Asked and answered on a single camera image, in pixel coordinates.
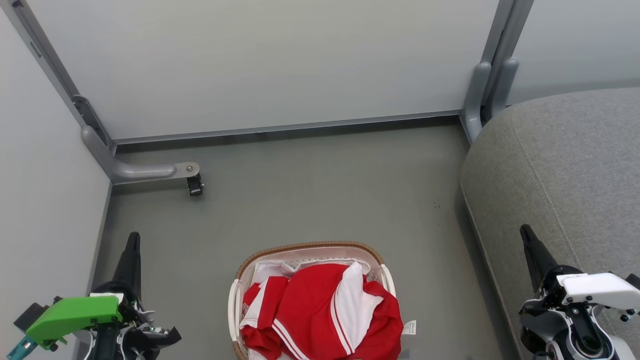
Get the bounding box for grey short partition bottom rail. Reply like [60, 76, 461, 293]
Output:
[87, 181, 114, 301]

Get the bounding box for white laundry basket brown rim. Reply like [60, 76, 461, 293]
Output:
[228, 241, 399, 360]

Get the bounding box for red and white shirt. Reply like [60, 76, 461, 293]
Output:
[239, 263, 417, 360]

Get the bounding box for grey partition post double foot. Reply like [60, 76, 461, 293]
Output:
[460, 0, 536, 146]

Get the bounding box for black caster wheel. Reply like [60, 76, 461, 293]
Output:
[186, 172, 205, 197]

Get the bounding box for grey partition post slanted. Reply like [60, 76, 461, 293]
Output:
[0, 0, 117, 153]

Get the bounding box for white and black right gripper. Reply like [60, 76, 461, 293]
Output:
[519, 224, 640, 322]

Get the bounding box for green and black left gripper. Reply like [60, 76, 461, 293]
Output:
[7, 231, 182, 360]

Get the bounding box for grey long partition bottom rail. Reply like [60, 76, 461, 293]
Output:
[112, 109, 463, 146]

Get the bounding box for grey partition foot single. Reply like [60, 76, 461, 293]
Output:
[81, 125, 201, 185]

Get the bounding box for white garment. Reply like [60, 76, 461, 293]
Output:
[248, 258, 372, 287]

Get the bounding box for grey fabric sofa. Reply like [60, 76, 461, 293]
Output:
[460, 88, 640, 360]

